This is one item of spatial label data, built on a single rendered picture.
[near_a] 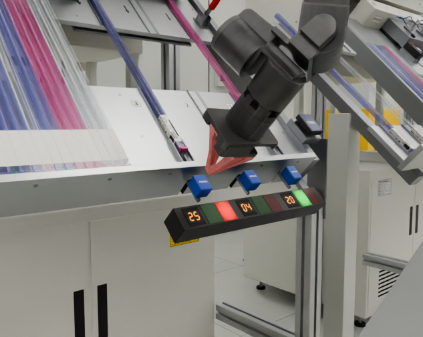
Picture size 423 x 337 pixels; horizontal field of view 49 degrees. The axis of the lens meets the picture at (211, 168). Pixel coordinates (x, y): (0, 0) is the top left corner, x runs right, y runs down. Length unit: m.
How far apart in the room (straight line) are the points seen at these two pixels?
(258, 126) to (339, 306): 0.78
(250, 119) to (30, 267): 0.55
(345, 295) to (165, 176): 0.73
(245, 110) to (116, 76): 2.34
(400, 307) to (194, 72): 2.84
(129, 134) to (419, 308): 0.46
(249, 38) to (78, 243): 0.58
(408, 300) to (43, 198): 0.45
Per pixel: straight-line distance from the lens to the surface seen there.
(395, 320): 0.51
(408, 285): 0.62
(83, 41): 1.35
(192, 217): 0.68
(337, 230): 1.24
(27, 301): 0.98
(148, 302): 1.12
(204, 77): 3.31
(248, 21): 0.62
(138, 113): 0.78
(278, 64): 0.58
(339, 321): 1.31
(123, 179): 0.65
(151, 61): 3.05
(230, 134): 0.61
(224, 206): 0.73
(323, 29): 0.58
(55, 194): 0.63
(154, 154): 0.72
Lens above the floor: 0.80
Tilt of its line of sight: 6 degrees down
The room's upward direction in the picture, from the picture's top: straight up
